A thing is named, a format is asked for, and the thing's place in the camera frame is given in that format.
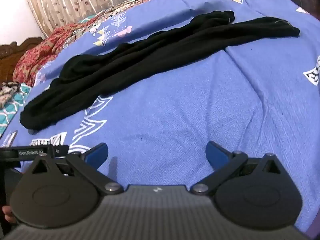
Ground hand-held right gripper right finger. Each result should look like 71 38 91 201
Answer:
190 141 284 195

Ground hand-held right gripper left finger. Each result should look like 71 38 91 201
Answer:
30 142 124 195

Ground black pants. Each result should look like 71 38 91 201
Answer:
20 10 300 131

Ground person's left hand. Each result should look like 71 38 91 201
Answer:
1 204 17 223

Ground teal wavy pillow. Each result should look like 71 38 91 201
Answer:
0 82 32 137

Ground blue printed bedsheet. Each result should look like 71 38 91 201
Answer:
0 0 320 233

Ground crumpled floral cloth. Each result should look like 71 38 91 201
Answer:
0 81 22 108

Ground carved wooden headboard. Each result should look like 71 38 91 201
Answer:
0 37 44 85

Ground red patchwork floral quilt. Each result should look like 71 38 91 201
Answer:
12 0 193 88

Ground beige leaf-print curtain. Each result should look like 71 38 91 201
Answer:
20 0 180 37

